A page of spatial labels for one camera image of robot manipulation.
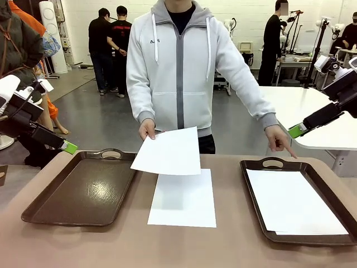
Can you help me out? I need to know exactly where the man in black long sleeves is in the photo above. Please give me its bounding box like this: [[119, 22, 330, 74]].
[[258, 0, 290, 87]]

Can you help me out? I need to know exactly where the person in grey-white hoodie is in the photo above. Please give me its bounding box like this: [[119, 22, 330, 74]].
[[126, 0, 279, 155]]

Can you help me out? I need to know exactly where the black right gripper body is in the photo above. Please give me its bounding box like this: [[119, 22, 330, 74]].
[[324, 72, 357, 118]]

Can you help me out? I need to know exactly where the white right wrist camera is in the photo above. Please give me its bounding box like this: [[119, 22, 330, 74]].
[[314, 55, 340, 74]]

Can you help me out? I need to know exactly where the blue patterned cloth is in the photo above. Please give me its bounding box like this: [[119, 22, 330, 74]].
[[41, 30, 61, 58]]

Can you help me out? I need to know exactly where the white round stand base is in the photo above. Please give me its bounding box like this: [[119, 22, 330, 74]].
[[0, 135, 15, 151]]

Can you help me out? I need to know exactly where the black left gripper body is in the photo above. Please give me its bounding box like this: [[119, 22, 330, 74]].
[[0, 93, 45, 138]]

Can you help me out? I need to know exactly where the person's left hand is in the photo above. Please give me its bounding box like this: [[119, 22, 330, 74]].
[[264, 125, 298, 159]]

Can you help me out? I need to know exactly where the person's right hand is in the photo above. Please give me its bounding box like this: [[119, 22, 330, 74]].
[[138, 118, 166, 142]]

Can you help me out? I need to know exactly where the seated person in black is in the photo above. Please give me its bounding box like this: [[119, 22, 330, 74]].
[[341, 11, 357, 51]]

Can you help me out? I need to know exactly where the man in black with cap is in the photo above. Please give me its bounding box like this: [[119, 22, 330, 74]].
[[88, 7, 114, 95]]

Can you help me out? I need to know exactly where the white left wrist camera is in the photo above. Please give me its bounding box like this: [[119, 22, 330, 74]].
[[37, 79, 54, 93]]

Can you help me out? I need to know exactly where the background work desk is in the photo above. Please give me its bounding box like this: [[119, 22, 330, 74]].
[[274, 54, 321, 84]]

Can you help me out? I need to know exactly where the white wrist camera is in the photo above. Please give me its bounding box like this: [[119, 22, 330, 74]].
[[37, 79, 54, 93], [314, 55, 340, 74]]

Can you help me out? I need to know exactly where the orange garment figure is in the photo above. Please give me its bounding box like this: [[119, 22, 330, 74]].
[[8, 0, 70, 135]]

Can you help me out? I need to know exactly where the brown plastic serving tray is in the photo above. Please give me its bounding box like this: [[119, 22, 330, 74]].
[[21, 148, 142, 227], [239, 157, 357, 246]]

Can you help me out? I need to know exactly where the black tripod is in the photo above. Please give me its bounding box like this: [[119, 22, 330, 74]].
[[303, 17, 331, 89]]

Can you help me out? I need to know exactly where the person's right forearm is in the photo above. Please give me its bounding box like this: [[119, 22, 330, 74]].
[[126, 80, 156, 124]]

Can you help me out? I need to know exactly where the person's left forearm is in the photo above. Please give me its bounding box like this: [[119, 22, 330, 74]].
[[231, 66, 279, 131]]

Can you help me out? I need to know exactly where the white tower air conditioner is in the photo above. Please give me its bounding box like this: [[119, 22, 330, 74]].
[[38, 0, 69, 74]]

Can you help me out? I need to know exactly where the man in red-print black shirt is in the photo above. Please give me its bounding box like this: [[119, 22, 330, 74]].
[[107, 5, 133, 99]]

